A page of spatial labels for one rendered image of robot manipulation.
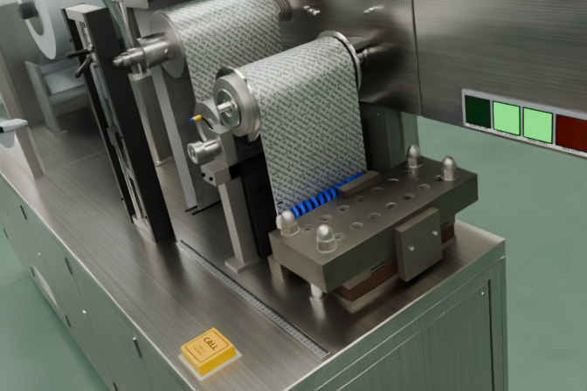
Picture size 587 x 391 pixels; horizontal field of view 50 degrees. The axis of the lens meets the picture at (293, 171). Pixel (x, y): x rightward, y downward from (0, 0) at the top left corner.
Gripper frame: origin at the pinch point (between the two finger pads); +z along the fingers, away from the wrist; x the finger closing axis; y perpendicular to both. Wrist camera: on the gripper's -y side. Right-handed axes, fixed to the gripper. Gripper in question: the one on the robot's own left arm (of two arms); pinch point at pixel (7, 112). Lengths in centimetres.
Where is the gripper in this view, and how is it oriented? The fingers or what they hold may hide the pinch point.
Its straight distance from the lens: 157.6
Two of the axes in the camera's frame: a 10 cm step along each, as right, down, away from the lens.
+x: 8.2, 2.5, -5.1
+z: 5.6, -4.4, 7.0
